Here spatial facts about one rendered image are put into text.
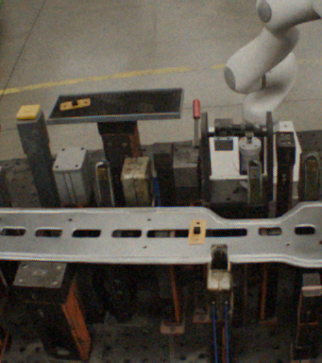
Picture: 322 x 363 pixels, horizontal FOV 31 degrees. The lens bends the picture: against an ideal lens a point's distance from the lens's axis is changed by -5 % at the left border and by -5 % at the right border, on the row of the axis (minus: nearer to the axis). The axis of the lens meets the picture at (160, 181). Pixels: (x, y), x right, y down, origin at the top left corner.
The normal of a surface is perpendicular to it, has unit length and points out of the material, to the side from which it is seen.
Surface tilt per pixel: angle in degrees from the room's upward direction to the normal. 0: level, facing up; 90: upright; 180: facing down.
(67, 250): 0
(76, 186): 90
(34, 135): 90
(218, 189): 0
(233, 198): 0
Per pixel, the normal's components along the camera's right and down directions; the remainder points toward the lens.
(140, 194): -0.10, 0.63
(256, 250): -0.11, -0.78
